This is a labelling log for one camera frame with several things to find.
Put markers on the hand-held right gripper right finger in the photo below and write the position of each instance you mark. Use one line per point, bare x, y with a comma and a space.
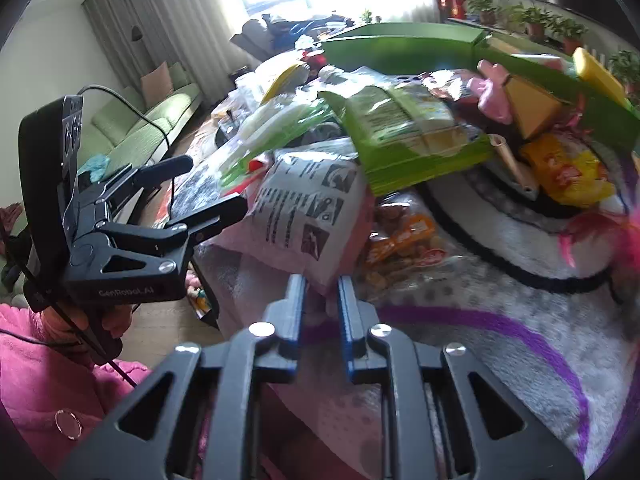
347, 320

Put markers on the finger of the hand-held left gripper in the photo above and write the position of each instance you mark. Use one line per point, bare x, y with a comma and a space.
150, 172
215, 217

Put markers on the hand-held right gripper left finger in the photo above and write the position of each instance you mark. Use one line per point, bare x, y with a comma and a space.
295, 310

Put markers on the white pink printed bag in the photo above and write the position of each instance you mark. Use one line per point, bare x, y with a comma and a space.
305, 210

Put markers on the long green box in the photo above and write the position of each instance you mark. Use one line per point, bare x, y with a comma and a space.
400, 52

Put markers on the person's left hand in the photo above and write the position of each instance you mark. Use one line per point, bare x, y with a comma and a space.
119, 321

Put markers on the green sofa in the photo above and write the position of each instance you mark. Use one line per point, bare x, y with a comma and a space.
150, 115

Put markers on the pink sofa pillow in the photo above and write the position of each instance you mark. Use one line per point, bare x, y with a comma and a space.
156, 82

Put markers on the clear orange snack bag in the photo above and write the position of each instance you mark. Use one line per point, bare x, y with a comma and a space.
400, 240

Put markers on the clear bag with green items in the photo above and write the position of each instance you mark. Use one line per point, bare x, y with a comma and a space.
280, 130

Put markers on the grey curtain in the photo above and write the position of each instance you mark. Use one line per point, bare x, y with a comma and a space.
160, 20

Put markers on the white purple plush mat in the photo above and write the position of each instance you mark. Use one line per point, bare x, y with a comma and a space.
500, 360

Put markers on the grey armchair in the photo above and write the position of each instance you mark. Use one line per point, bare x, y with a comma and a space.
255, 37

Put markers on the green printed packet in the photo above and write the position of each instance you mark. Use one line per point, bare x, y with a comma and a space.
400, 110

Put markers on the beige paper tube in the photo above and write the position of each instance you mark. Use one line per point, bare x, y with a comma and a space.
515, 167

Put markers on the yellow snack bag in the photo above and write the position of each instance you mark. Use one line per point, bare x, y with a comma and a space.
565, 170

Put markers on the magenta feather toy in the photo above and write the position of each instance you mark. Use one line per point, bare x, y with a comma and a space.
600, 240

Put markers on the brown cardboard box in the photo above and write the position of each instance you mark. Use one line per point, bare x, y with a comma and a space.
537, 107

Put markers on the red decoration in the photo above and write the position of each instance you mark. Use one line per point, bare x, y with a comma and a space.
450, 2

